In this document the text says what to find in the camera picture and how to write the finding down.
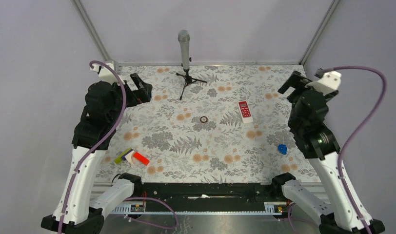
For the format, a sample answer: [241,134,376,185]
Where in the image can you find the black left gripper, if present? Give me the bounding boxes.
[109,73,152,123]

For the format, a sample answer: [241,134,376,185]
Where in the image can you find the white red remote control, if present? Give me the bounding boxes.
[238,100,254,123]

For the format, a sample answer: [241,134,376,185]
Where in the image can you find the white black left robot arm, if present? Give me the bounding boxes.
[40,73,153,234]

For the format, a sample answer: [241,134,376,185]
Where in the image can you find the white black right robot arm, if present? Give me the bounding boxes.
[271,70,385,234]

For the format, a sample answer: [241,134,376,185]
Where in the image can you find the black tripod mic stand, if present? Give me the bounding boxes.
[176,55,207,100]

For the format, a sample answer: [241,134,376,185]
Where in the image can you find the blue plastic piece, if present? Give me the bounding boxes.
[277,144,287,155]

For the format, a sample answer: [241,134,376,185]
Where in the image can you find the small round tape roll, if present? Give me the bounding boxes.
[199,116,208,123]

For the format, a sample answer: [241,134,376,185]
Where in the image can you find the grey microphone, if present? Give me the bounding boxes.
[178,29,190,72]

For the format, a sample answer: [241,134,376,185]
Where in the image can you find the white block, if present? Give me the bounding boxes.
[124,150,135,164]

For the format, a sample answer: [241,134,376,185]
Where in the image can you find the red block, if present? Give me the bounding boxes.
[133,152,150,166]

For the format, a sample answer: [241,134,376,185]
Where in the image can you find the floral table mat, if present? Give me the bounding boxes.
[96,65,319,183]

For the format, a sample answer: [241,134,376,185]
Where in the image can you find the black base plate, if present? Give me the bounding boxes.
[132,183,289,209]

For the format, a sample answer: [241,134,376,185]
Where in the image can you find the slotted cable duct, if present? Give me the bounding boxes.
[110,201,286,215]

